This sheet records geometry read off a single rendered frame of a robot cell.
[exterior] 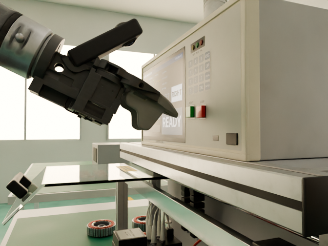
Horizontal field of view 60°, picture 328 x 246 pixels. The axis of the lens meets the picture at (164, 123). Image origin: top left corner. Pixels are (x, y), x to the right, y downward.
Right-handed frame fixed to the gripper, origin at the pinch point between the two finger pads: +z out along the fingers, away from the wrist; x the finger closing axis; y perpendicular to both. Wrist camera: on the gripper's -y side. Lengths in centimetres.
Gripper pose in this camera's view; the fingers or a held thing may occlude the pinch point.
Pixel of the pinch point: (172, 108)
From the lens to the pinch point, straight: 45.7
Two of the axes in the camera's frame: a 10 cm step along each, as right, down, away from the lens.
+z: 8.5, 4.3, 3.1
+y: -4.0, 9.0, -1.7
